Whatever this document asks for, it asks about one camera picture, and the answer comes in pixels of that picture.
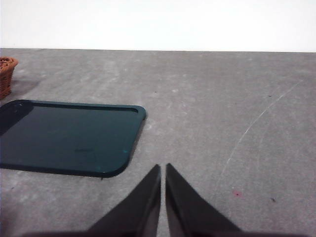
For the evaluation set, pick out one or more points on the brown wicker basket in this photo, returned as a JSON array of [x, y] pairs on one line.
[[6, 76]]

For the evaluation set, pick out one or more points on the black rectangular tray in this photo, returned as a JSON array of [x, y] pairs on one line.
[[66, 138]]

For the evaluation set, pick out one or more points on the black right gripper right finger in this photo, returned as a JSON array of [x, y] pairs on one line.
[[187, 209]]

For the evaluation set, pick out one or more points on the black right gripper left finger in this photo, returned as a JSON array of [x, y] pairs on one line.
[[138, 209]]

